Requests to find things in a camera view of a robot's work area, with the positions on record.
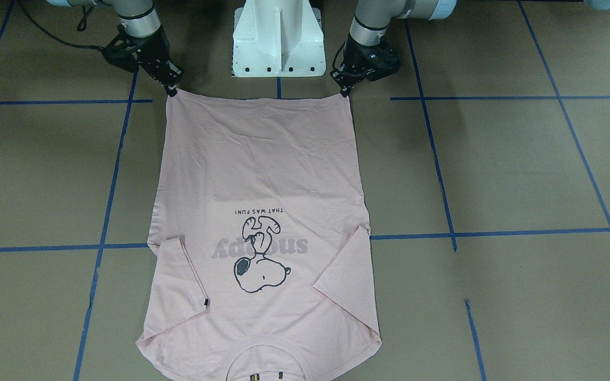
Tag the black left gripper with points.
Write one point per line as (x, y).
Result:
(360, 52)

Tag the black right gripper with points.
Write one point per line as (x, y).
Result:
(152, 49)

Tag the pink Snoopy t-shirt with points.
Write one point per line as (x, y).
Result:
(262, 243)

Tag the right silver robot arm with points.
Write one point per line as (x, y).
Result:
(140, 18)

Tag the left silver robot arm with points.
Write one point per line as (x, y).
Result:
(493, 50)

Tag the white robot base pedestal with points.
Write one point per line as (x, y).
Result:
(277, 39)

